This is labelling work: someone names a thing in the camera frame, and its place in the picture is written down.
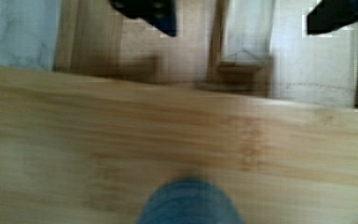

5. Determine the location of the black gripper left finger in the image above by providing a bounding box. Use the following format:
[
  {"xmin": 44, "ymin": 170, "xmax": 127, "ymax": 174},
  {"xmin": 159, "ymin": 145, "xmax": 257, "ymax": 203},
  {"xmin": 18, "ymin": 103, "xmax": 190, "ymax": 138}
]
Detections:
[{"xmin": 108, "ymin": 0, "xmax": 177, "ymax": 37}]

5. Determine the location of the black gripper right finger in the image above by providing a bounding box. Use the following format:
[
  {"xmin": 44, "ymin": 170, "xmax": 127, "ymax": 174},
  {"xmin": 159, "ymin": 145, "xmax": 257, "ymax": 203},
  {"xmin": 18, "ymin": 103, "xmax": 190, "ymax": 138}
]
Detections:
[{"xmin": 306, "ymin": 0, "xmax": 358, "ymax": 35}]

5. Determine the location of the light wooden drawer box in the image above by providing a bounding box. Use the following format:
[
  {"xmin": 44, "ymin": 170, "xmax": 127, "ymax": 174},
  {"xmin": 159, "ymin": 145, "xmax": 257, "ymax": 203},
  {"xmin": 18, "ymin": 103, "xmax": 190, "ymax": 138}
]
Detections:
[{"xmin": 0, "ymin": 0, "xmax": 358, "ymax": 224}]

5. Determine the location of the blue round object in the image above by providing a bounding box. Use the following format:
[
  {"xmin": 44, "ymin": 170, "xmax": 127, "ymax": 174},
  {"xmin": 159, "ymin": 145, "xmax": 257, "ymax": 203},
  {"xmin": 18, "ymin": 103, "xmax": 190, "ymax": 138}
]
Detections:
[{"xmin": 136, "ymin": 179, "xmax": 245, "ymax": 224}]

